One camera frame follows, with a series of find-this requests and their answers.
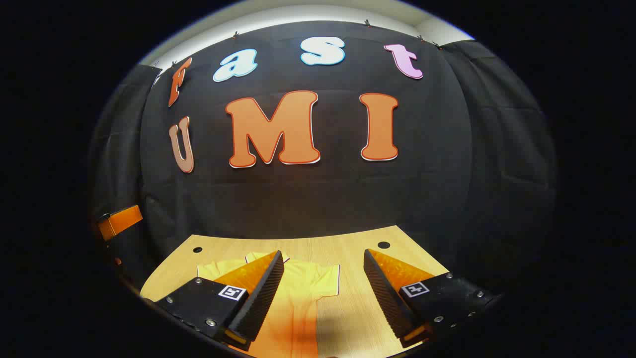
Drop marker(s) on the orange T-shirt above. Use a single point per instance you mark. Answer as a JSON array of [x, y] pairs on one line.
[[298, 303]]

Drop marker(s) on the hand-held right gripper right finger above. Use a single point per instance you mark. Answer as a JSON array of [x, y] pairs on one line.
[[385, 298]]

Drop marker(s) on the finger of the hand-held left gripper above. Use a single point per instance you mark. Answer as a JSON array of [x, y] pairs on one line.
[[119, 222]]

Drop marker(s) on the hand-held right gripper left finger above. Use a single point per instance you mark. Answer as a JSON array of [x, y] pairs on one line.
[[263, 298]]

